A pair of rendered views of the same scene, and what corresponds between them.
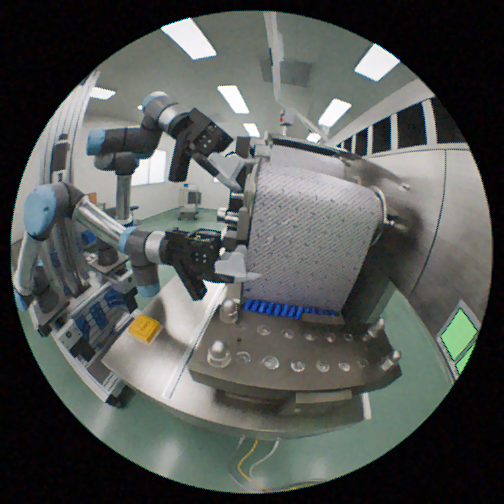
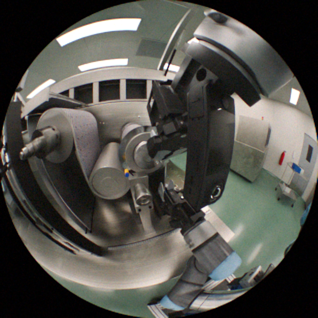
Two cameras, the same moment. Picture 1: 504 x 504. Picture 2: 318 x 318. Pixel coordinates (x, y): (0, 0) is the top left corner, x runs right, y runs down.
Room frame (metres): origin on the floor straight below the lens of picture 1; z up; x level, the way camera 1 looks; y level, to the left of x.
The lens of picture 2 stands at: (0.43, 0.22, 1.34)
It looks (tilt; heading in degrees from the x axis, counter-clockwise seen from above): 26 degrees down; 242
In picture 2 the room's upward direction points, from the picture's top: straight up
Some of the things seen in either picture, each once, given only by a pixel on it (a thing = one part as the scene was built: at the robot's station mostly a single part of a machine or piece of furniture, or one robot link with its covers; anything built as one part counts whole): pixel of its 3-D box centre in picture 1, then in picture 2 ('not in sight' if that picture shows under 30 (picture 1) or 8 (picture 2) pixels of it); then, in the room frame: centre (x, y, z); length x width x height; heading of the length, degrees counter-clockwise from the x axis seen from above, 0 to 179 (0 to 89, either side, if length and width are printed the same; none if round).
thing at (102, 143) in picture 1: (103, 153); not in sight; (0.41, 0.57, 1.38); 0.49 x 0.11 x 0.12; 55
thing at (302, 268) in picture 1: (304, 275); (154, 170); (0.28, -0.11, 1.11); 0.23 x 0.01 x 0.18; 84
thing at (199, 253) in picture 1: (192, 251); (183, 209); (0.30, 0.13, 1.12); 0.12 x 0.08 x 0.09; 84
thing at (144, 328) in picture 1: (144, 328); not in sight; (0.22, 0.25, 0.91); 0.07 x 0.07 x 0.02; 84
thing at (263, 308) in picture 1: (293, 313); not in sight; (0.26, -0.11, 1.03); 0.21 x 0.04 x 0.03; 84
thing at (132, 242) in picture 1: (140, 244); (217, 258); (0.32, 0.28, 1.11); 0.11 x 0.08 x 0.09; 84
